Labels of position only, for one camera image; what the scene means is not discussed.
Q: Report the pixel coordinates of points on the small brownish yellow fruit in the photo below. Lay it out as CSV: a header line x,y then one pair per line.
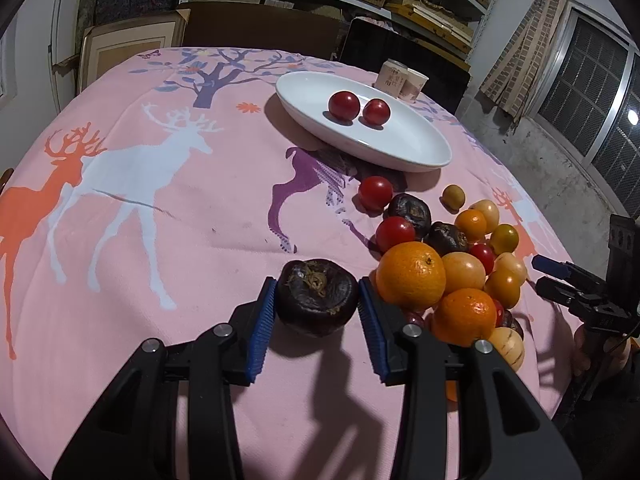
x,y
453,196

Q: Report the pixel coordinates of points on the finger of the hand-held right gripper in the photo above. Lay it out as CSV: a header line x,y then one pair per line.
x,y
557,292
550,265

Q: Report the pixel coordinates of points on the pink paper cup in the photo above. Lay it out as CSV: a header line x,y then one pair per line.
x,y
415,85

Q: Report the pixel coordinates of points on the pink drink can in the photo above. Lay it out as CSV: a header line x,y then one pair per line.
x,y
391,79

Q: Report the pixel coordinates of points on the beige framed panel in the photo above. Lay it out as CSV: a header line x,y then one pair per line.
x,y
125,50

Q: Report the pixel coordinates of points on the window with metal grille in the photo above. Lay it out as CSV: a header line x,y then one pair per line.
x,y
590,110

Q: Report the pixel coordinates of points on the person's right hand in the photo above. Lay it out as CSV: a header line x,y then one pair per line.
x,y
582,355

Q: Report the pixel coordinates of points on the red tomato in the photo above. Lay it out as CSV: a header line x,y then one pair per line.
x,y
482,256
376,112
499,312
375,192
395,234
344,106

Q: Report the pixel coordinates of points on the black chair back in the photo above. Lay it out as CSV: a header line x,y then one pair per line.
x,y
370,45

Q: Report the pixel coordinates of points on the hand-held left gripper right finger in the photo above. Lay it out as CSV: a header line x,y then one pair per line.
x,y
372,330

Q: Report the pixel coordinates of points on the pale yellow pepino melon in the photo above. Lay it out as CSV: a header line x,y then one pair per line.
x,y
512,264
489,211
507,349

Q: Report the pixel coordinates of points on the dark red fruit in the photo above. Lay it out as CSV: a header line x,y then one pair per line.
x,y
414,317

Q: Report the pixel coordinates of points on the brown cardboard sheet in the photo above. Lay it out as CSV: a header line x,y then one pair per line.
x,y
260,30

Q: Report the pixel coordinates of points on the dark purple round fruit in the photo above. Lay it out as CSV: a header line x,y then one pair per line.
x,y
315,300
450,237
514,324
410,212

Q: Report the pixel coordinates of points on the pink deer printed tablecloth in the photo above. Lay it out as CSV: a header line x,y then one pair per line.
x,y
200,240

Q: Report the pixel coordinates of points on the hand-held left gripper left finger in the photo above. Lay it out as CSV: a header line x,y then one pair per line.
x,y
260,330

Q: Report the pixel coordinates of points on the white oval plate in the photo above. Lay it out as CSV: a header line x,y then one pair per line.
x,y
400,145

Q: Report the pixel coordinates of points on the green orange tangerine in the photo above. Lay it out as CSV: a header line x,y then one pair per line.
x,y
505,239

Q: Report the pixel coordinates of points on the large orange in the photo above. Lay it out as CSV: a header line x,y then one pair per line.
x,y
465,317
411,275

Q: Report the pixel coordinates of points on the brick patterned curtain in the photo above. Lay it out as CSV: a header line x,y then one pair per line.
x,y
530,40

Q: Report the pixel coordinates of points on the white door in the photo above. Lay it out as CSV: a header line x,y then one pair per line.
x,y
30,35

